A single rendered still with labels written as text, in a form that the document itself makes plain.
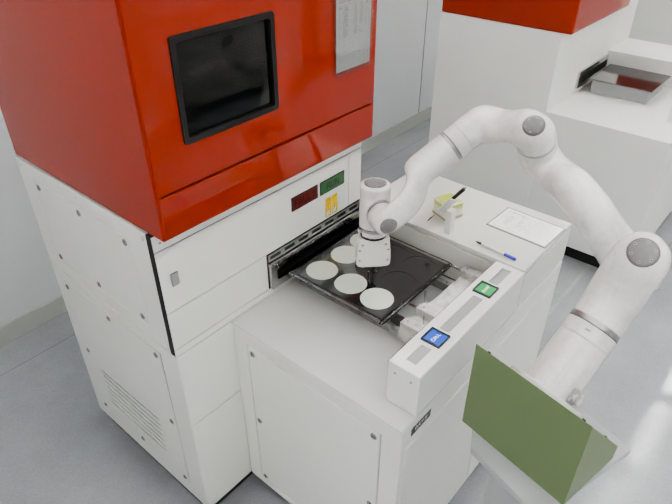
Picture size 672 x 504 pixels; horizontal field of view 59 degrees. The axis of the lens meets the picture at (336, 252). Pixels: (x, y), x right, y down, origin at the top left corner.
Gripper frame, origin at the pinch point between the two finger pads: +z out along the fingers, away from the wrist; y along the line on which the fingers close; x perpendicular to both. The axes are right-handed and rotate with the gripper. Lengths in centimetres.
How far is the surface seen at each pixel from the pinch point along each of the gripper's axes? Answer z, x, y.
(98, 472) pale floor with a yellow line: 93, 6, -102
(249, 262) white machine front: -6.1, 1.8, -36.1
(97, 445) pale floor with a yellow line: 93, 19, -106
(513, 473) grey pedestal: 11, -63, 24
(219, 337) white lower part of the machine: 13.6, -8.0, -46.4
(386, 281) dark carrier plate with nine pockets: 2.7, 0.1, 4.7
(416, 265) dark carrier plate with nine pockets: 2.6, 7.4, 15.6
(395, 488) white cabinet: 34, -49, 0
